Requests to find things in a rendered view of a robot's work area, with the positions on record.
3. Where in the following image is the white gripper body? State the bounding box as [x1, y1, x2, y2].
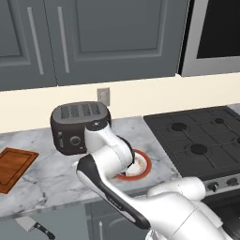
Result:
[126, 162, 144, 177]

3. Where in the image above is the white plate with orange rim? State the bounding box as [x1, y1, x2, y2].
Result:
[115, 148, 154, 182]

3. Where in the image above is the grey open drawer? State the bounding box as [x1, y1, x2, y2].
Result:
[0, 203, 91, 240]

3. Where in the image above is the brown wooden cutting board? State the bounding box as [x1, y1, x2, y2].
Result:
[0, 147, 40, 195]

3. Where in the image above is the grey base cupboard door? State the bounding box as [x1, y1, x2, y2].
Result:
[84, 195, 152, 240]

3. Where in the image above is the black gas stove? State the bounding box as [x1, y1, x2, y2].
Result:
[142, 105, 240, 240]

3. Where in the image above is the dark brown toaster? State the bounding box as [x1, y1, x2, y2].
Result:
[50, 100, 113, 156]

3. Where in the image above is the black stove knob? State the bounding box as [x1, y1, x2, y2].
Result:
[207, 182, 219, 193]
[227, 177, 240, 188]

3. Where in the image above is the silver microwave oven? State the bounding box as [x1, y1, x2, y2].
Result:
[177, 0, 240, 78]

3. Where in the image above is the silver base cupboard handle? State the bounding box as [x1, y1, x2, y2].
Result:
[98, 220, 104, 240]

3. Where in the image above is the grey wall outlet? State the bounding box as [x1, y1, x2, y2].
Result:
[97, 87, 112, 107]

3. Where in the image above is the knife with black handle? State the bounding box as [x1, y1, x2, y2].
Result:
[15, 216, 56, 240]

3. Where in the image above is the wide grey wall cupboard door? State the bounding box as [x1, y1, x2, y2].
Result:
[42, 0, 190, 87]

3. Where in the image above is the silver cupboard door handle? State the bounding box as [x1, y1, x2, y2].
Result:
[56, 6, 70, 75]
[26, 7, 45, 76]

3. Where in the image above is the narrow grey wall cupboard door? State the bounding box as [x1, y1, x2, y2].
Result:
[0, 0, 58, 92]

